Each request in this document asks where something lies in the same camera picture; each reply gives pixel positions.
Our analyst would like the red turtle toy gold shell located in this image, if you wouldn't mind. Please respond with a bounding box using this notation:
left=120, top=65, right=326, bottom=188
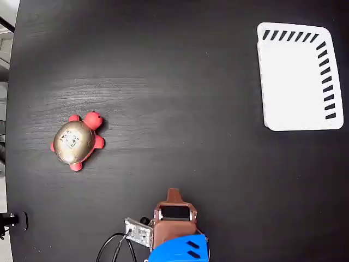
left=50, top=110, right=106, bottom=172

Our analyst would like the white plastic basket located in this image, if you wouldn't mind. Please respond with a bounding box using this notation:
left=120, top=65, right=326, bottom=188
left=256, top=22, right=344, bottom=132

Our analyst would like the black table clamp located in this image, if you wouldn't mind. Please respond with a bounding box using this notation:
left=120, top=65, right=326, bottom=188
left=0, top=211, right=29, bottom=233

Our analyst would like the black metal bar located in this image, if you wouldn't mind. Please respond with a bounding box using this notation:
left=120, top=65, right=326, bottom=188
left=0, top=16, right=16, bottom=32

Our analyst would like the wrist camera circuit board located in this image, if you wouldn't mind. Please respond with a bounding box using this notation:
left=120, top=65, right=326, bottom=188
left=124, top=217, right=153, bottom=251

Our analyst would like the black cable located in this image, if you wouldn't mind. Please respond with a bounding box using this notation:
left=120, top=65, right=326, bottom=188
left=95, top=232, right=129, bottom=262
left=113, top=236, right=137, bottom=262

